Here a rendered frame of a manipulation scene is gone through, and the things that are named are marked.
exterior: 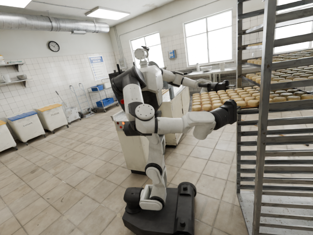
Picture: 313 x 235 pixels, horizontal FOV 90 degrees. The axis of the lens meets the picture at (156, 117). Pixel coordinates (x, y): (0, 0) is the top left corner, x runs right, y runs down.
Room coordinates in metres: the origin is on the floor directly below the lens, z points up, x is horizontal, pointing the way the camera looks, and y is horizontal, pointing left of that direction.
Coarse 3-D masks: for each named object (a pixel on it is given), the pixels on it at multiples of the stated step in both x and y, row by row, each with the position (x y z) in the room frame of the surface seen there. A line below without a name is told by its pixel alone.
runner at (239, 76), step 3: (300, 66) 0.98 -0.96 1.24; (303, 66) 0.98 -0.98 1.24; (276, 69) 1.02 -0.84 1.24; (249, 72) 1.07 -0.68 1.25; (252, 72) 1.06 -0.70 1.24; (255, 72) 1.05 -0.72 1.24; (258, 72) 1.05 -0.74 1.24; (237, 75) 1.09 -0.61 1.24; (240, 75) 1.08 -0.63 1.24; (243, 75) 1.08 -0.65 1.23; (240, 78) 1.06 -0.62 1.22
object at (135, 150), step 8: (120, 136) 1.82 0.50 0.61; (128, 136) 1.77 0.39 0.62; (136, 136) 1.71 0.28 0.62; (144, 136) 1.77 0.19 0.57; (128, 144) 1.78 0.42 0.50; (136, 144) 1.72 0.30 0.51; (144, 144) 1.74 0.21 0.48; (128, 152) 1.80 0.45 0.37; (136, 152) 1.74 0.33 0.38; (144, 152) 1.70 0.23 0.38; (128, 160) 1.81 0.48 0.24; (136, 160) 1.75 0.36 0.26; (144, 160) 1.70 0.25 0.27; (128, 168) 1.83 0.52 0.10; (136, 168) 1.77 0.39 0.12; (144, 168) 1.71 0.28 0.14
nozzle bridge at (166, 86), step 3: (165, 81) 2.23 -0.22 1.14; (165, 84) 2.24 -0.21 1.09; (168, 84) 2.24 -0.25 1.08; (165, 87) 2.24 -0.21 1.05; (168, 87) 2.22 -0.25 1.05; (171, 87) 2.35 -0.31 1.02; (171, 90) 2.33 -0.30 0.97; (171, 93) 2.32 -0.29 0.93; (171, 96) 2.32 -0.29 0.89; (174, 96) 2.41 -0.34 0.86
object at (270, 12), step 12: (276, 0) 0.65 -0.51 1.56; (264, 24) 0.68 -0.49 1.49; (264, 36) 0.67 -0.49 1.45; (264, 48) 0.66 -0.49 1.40; (264, 60) 0.66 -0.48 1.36; (264, 72) 0.66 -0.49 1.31; (264, 84) 0.66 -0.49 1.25; (264, 96) 0.65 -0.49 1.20; (264, 108) 0.65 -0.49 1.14; (264, 120) 0.65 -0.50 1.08; (264, 132) 0.65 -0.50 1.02; (264, 144) 0.65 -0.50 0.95; (264, 156) 0.65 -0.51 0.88; (252, 228) 0.68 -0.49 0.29
